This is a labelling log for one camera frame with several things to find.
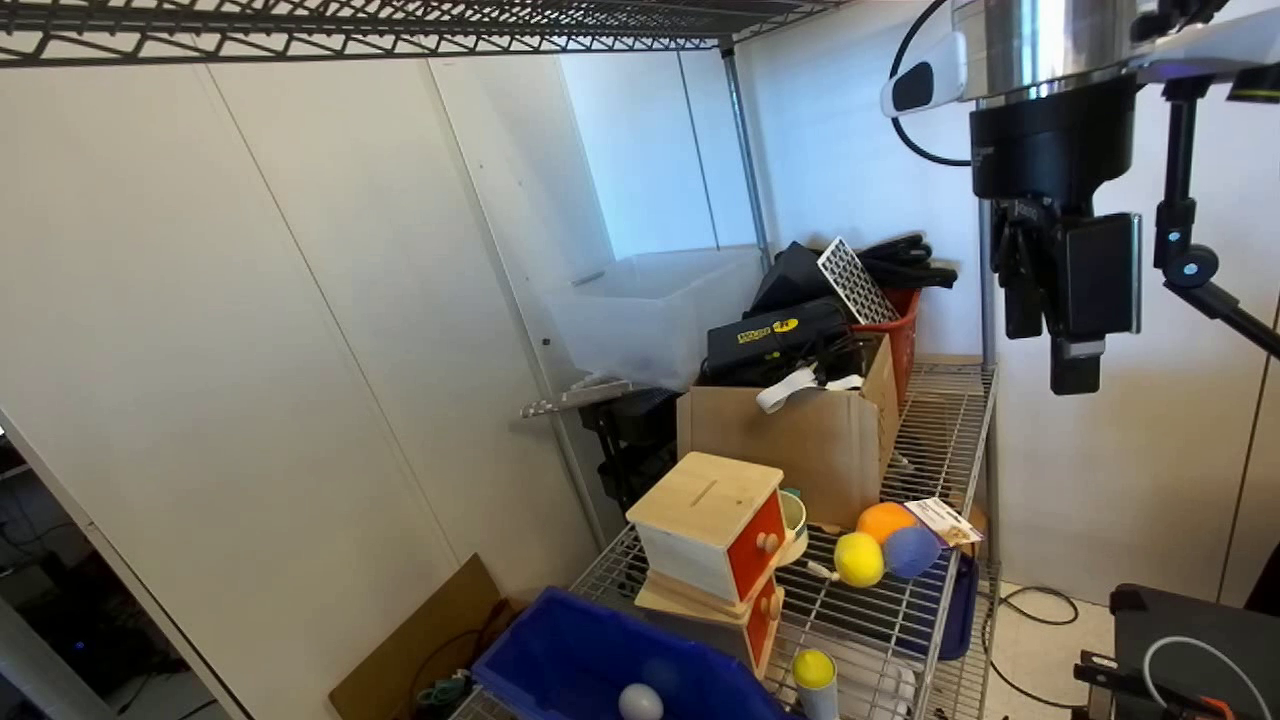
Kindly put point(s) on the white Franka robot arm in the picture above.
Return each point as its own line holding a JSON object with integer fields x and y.
{"x": 1065, "y": 41}

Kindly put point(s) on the blue plastic bin tray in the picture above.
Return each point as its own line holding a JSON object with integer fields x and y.
{"x": 587, "y": 661}

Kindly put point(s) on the orange foam ball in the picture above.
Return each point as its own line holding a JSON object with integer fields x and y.
{"x": 882, "y": 520}

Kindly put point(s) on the red plastic container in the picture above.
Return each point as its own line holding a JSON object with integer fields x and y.
{"x": 905, "y": 346}

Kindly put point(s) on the brown cardboard sheet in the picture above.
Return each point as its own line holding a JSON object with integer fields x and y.
{"x": 415, "y": 642}

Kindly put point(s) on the black bag with yellow logo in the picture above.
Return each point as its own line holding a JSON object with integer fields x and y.
{"x": 781, "y": 341}

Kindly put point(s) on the clear plastic storage bin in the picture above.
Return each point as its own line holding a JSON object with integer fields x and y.
{"x": 652, "y": 323}

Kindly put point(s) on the brown cardboard box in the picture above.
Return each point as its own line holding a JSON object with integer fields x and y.
{"x": 800, "y": 446}

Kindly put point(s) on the wooden box with red drawers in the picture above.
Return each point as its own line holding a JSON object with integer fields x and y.
{"x": 703, "y": 524}

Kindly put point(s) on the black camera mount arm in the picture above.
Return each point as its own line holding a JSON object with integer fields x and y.
{"x": 1181, "y": 253}

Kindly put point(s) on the white round plastic disc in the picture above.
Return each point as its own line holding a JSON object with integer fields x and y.
{"x": 641, "y": 702}

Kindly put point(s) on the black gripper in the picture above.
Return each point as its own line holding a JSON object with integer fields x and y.
{"x": 1065, "y": 161}

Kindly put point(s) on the purple white ball label card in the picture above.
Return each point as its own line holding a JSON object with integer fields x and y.
{"x": 944, "y": 520}

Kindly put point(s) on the yellow foam ball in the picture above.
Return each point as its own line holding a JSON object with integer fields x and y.
{"x": 858, "y": 563}

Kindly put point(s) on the silver metal bracket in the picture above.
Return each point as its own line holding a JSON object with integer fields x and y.
{"x": 575, "y": 397}

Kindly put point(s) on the small bottle with yellow cap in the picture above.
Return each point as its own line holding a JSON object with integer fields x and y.
{"x": 819, "y": 683}

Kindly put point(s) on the white computer keyboard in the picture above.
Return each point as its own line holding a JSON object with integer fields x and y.
{"x": 858, "y": 281}

